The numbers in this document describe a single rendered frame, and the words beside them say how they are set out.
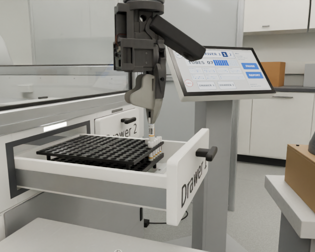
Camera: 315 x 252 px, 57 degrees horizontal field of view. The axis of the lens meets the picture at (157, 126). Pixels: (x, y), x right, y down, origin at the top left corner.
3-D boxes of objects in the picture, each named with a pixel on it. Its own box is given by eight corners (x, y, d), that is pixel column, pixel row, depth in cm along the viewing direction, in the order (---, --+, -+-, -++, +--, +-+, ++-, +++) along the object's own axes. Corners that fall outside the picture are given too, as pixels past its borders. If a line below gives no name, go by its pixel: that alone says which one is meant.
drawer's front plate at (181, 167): (207, 171, 73) (209, 128, 71) (176, 228, 46) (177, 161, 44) (201, 170, 74) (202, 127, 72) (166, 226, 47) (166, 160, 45)
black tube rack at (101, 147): (163, 166, 71) (163, 141, 70) (134, 195, 54) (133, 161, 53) (85, 158, 78) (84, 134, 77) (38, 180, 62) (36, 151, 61)
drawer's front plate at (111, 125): (139, 136, 113) (139, 108, 111) (101, 156, 86) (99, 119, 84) (135, 136, 113) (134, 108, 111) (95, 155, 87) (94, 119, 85)
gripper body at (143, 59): (113, 74, 56) (112, 7, 54) (155, 74, 59) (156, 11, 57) (121, 74, 49) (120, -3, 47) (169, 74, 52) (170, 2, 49)
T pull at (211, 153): (217, 152, 61) (217, 145, 60) (211, 162, 54) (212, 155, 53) (200, 150, 62) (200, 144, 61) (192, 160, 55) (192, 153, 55)
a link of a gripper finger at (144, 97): (127, 124, 54) (126, 74, 53) (158, 123, 56) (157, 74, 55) (132, 126, 51) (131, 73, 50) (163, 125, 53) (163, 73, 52)
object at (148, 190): (199, 166, 72) (200, 142, 71) (168, 213, 48) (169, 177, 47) (64, 152, 85) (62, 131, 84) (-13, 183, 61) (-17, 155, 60)
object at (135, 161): (163, 143, 70) (163, 141, 70) (133, 165, 53) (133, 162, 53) (156, 143, 70) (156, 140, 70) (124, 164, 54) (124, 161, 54)
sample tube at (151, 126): (149, 141, 56) (149, 118, 55) (147, 140, 57) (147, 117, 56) (155, 141, 56) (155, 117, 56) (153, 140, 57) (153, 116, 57)
